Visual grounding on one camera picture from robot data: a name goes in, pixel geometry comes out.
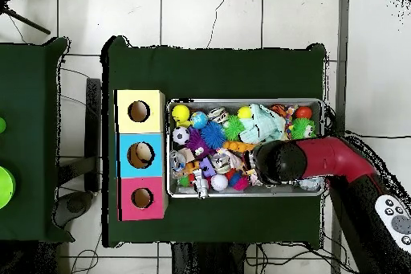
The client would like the clear mesh bin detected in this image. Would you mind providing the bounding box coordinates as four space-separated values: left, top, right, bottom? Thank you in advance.
166 97 327 198

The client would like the wooden box with three holes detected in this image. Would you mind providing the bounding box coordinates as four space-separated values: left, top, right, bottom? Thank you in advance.
113 88 170 223

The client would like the blue spiky ball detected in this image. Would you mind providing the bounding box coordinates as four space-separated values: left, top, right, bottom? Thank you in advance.
201 121 226 150

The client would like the small globe ball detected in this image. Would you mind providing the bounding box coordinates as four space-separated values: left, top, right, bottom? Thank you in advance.
190 112 209 130

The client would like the black and white soccer ball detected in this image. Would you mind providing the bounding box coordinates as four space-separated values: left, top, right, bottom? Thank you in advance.
172 127 191 146

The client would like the yellow ball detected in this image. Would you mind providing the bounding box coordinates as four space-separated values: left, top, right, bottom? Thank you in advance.
237 105 254 121
171 104 191 125

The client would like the orange bumpy toy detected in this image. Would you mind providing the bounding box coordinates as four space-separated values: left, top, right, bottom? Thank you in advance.
222 140 258 154

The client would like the silver toy robot figure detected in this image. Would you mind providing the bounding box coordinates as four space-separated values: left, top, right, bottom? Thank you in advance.
192 170 213 199

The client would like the mint green cloth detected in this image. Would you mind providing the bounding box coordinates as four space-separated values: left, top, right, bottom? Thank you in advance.
239 103 288 145

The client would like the dark green table cloth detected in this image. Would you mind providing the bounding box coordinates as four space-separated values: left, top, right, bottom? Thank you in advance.
101 35 328 249

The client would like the green spiky ball with eyes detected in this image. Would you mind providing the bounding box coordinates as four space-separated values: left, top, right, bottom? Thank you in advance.
290 117 318 140

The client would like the black upright panel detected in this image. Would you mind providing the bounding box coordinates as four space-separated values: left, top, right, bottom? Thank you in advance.
83 77 103 193

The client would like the green cloth side table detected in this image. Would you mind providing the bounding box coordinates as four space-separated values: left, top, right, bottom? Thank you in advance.
0 37 71 244

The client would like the bright green cup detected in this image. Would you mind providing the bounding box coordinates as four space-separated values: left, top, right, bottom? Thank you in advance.
0 165 17 211

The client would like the black tripod leg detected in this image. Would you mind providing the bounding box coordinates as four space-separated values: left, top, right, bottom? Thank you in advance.
0 0 52 36

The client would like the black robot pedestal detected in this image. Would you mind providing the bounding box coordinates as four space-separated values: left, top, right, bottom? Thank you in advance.
169 241 264 274

